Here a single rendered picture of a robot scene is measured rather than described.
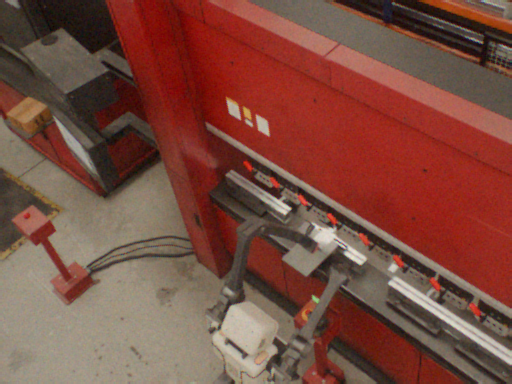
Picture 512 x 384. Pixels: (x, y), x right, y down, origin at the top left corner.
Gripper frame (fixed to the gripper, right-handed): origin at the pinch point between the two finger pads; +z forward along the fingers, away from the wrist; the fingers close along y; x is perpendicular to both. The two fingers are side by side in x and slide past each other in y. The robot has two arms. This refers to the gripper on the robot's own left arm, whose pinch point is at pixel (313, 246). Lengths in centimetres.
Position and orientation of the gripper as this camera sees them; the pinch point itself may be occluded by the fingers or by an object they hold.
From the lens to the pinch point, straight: 356.8
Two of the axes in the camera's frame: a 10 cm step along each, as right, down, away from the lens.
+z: 4.2, 3.0, 8.6
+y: -7.2, -4.7, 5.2
